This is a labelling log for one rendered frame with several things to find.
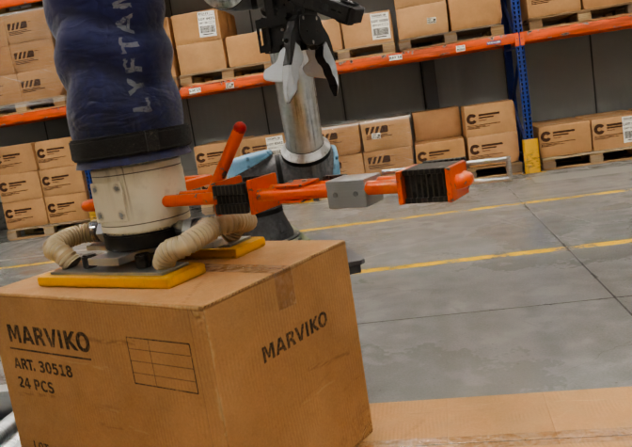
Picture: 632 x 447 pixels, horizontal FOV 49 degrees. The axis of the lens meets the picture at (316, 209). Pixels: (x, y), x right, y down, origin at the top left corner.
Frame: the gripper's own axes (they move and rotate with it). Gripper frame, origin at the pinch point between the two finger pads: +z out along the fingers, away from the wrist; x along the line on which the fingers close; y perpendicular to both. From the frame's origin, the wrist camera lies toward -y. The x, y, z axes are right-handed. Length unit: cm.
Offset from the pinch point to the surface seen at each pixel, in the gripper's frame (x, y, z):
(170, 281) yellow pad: 14.6, 24.8, 26.0
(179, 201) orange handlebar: 3.8, 29.8, 14.3
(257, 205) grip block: 3.6, 12.6, 15.9
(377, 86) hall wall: -775, 366, -6
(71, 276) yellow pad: 15, 49, 25
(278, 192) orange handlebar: 3.6, 7.8, 13.9
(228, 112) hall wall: -690, 562, -2
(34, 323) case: 20, 56, 33
